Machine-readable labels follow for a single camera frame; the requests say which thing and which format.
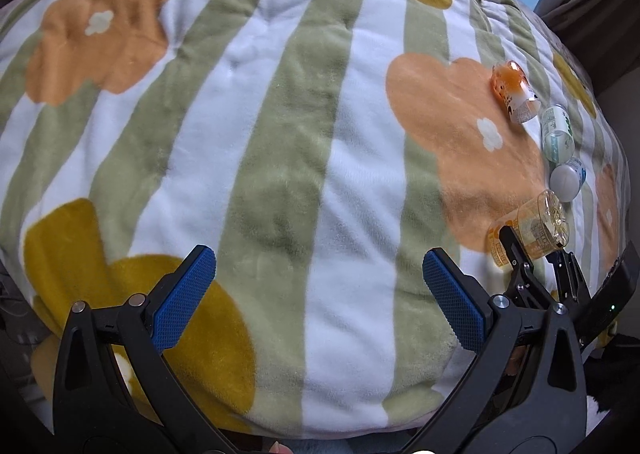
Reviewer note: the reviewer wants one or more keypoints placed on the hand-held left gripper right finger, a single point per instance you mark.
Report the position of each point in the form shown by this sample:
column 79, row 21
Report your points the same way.
column 454, row 304

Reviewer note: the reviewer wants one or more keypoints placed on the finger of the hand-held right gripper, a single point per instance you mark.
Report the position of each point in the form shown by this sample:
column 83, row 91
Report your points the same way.
column 515, row 254
column 567, row 276

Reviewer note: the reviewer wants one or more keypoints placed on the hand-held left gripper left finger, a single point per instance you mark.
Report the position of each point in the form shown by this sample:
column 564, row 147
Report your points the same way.
column 184, row 301

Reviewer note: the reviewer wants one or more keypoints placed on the yellow label clear cup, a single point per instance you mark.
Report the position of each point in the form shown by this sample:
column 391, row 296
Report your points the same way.
column 537, row 226

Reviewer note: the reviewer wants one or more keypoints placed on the green label clear cup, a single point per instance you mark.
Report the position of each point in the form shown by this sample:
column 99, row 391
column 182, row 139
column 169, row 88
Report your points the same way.
column 557, row 133

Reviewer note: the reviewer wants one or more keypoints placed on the orange patterned clear cup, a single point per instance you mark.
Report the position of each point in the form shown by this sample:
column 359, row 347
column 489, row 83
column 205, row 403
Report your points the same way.
column 510, row 86

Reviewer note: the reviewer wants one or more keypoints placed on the white cap bottle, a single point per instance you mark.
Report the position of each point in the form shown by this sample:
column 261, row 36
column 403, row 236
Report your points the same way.
column 567, row 179

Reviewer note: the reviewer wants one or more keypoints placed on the black white cloth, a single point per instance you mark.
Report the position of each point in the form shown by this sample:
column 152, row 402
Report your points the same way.
column 612, row 386

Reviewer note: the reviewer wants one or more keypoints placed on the floral striped blanket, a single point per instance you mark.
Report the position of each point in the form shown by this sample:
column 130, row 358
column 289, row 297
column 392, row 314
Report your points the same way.
column 300, row 133

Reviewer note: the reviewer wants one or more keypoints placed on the dark brown cloth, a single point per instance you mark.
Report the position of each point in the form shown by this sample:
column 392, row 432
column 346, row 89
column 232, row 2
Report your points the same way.
column 592, row 8

